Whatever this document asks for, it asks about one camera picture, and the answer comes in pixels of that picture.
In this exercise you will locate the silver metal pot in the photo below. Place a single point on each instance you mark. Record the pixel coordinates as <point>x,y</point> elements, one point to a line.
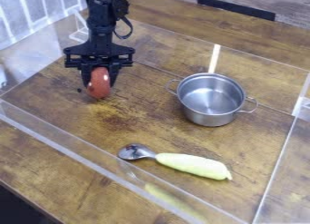
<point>211,98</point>

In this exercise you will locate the clear acrylic front barrier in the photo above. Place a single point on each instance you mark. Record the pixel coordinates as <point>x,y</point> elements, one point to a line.
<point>156,190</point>

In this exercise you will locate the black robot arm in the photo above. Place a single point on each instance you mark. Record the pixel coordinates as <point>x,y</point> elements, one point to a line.
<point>107,21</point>

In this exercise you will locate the spoon with yellow handle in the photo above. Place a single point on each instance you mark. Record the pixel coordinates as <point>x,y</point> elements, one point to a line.
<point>187,163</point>

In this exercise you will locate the clear acrylic triangle bracket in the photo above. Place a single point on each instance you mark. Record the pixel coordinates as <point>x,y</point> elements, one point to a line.
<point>80,34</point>

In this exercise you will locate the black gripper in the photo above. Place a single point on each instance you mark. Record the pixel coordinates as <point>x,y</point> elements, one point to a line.
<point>85,55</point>

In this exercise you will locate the black strip on table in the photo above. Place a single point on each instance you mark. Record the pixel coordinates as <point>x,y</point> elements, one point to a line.
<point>240,9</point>

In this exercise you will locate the red white toy mushroom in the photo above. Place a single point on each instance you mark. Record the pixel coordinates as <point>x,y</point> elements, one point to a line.
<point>98,87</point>

